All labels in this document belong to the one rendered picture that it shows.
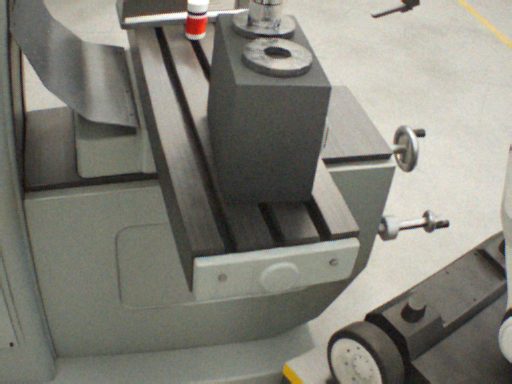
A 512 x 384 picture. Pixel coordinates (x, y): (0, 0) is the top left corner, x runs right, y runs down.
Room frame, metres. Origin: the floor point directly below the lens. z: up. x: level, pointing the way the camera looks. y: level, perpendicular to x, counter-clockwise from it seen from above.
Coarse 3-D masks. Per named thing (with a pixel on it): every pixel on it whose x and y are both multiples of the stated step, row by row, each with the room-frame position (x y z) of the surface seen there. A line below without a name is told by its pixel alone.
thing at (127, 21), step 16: (128, 0) 1.20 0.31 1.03; (144, 0) 1.21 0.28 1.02; (160, 0) 1.22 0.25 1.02; (176, 0) 1.24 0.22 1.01; (208, 0) 1.27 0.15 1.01; (224, 0) 1.28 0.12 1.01; (240, 0) 1.29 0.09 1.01; (128, 16) 1.20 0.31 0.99; (144, 16) 1.21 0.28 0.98; (160, 16) 1.22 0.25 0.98; (176, 16) 1.23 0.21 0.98; (208, 16) 1.25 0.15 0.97
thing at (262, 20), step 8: (256, 0) 0.84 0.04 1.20; (264, 0) 0.83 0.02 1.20; (272, 0) 0.84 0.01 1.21; (280, 0) 0.84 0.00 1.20; (256, 8) 0.84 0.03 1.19; (264, 8) 0.83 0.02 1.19; (272, 8) 0.84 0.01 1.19; (280, 8) 0.85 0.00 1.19; (248, 16) 0.85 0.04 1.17; (256, 16) 0.84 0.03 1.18; (264, 16) 0.83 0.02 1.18; (272, 16) 0.84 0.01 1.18; (280, 16) 0.85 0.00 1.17; (256, 24) 0.84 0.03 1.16; (264, 24) 0.83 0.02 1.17; (272, 24) 0.84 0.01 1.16
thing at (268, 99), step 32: (224, 32) 0.83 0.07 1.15; (256, 32) 0.82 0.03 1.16; (288, 32) 0.83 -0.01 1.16; (224, 64) 0.78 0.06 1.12; (256, 64) 0.72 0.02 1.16; (288, 64) 0.73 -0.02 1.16; (320, 64) 0.77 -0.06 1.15; (224, 96) 0.75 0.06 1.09; (256, 96) 0.69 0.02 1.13; (288, 96) 0.70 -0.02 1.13; (320, 96) 0.71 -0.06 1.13; (224, 128) 0.73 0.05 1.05; (256, 128) 0.70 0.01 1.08; (288, 128) 0.71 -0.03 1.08; (320, 128) 0.72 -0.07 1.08; (224, 160) 0.71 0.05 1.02; (256, 160) 0.70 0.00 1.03; (288, 160) 0.71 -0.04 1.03; (224, 192) 0.69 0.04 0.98; (256, 192) 0.70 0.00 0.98; (288, 192) 0.71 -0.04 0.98
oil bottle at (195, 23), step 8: (192, 0) 1.17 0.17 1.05; (200, 0) 1.17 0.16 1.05; (192, 8) 1.16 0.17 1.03; (200, 8) 1.16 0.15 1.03; (192, 16) 1.16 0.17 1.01; (200, 16) 1.16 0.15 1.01; (192, 24) 1.16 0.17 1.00; (200, 24) 1.16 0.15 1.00; (192, 32) 1.16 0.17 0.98; (200, 32) 1.16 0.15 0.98
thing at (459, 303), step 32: (480, 256) 1.05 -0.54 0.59; (416, 288) 0.93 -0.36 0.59; (448, 288) 0.94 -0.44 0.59; (480, 288) 0.95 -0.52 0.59; (384, 320) 0.82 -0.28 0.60; (416, 320) 0.82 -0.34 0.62; (448, 320) 0.84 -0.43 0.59; (480, 320) 0.87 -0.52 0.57; (416, 352) 0.76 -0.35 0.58; (448, 352) 0.77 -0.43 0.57; (480, 352) 0.78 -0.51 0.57
